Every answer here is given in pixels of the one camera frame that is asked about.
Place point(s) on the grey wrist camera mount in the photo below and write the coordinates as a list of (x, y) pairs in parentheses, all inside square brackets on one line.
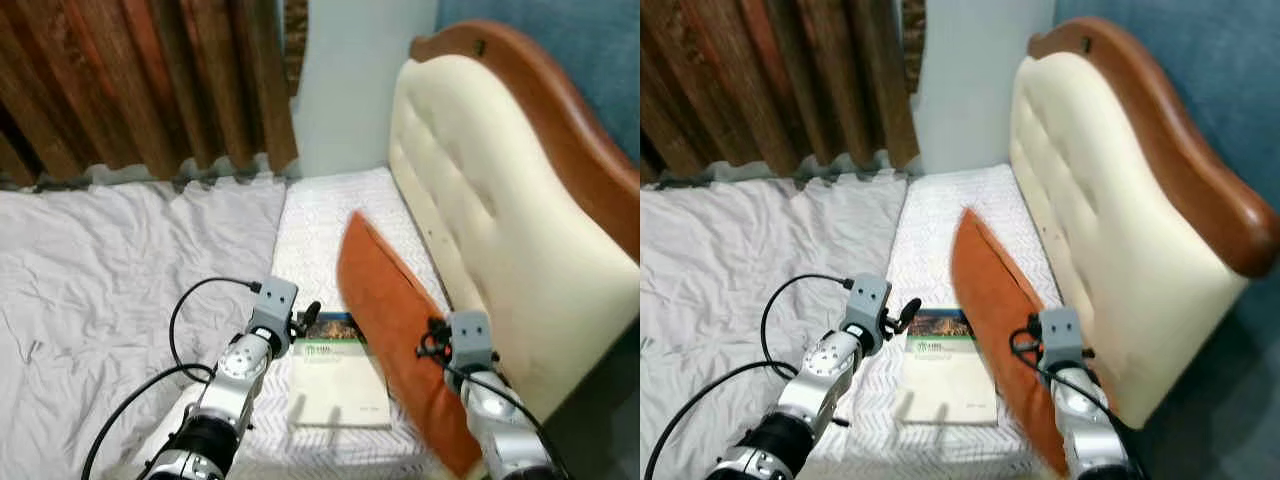
[(868, 303), (470, 335), (1062, 335), (275, 305)]

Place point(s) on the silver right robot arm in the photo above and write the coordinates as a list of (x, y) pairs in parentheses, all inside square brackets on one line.
[(500, 420), (1085, 420)]

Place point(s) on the brown curtain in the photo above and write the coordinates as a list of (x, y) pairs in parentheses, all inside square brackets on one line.
[(130, 80), (760, 80)]

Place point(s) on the white book green cover photo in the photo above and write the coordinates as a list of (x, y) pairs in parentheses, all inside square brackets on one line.
[(335, 390), (945, 385)]

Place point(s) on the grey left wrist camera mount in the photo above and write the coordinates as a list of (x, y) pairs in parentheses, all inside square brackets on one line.
[(868, 303), (275, 305)]

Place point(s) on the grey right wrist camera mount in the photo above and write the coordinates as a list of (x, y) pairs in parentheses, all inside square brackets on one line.
[(470, 335), (1062, 335)]

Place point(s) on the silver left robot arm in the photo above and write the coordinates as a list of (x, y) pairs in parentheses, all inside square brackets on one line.
[(825, 370), (235, 375)]

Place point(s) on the cream tufted headboard wood trim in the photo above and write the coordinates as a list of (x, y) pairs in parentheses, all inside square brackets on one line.
[(1120, 200), (500, 200)]

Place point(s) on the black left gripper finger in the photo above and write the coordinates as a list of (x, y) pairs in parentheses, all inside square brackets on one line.
[(907, 314), (310, 316)]

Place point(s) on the orange pillow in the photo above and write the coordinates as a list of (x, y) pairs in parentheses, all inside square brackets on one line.
[(390, 320), (995, 300)]

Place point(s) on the grey crumpled blanket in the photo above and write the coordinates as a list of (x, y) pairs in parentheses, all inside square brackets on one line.
[(720, 300), (100, 300)]

